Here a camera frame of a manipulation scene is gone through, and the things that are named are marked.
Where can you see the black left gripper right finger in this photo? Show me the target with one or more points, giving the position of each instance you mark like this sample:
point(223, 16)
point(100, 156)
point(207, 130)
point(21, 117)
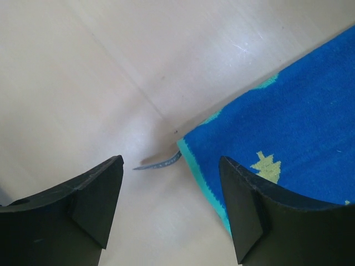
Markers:
point(271, 225)

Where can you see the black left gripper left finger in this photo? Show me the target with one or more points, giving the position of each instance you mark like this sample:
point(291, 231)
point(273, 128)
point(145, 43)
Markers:
point(68, 224)

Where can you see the yellow towel teal trim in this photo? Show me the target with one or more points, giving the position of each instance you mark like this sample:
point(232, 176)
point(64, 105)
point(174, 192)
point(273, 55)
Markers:
point(296, 129)

